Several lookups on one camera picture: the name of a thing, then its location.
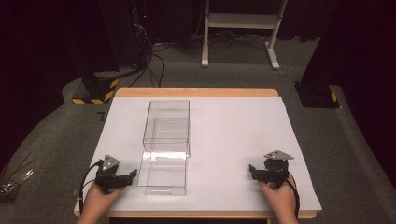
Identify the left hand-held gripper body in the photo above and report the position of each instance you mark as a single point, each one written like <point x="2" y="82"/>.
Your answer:
<point x="107" y="179"/>

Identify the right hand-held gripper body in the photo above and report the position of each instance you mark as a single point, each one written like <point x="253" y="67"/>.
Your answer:
<point x="275" y="169"/>

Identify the clear plastic drawer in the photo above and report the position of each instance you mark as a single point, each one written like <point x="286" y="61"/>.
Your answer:
<point x="163" y="174"/>

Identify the clear plastic drawer housing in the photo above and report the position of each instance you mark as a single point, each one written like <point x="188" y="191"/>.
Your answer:
<point x="166" y="124"/>

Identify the person's left hand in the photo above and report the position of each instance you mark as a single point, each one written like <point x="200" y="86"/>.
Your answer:
<point x="98" y="199"/>

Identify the person's right hand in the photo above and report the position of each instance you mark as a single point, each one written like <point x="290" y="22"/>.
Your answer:
<point x="280" y="199"/>

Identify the white paper sheet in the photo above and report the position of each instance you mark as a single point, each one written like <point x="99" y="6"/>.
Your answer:
<point x="236" y="140"/>

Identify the black yellow striped stand base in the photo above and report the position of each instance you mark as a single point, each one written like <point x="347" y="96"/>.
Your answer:
<point x="99" y="90"/>

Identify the wooden table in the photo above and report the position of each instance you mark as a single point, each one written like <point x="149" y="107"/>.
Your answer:
<point x="196" y="92"/>

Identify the white metal stand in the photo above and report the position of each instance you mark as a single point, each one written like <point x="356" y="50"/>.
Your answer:
<point x="239" y="21"/>

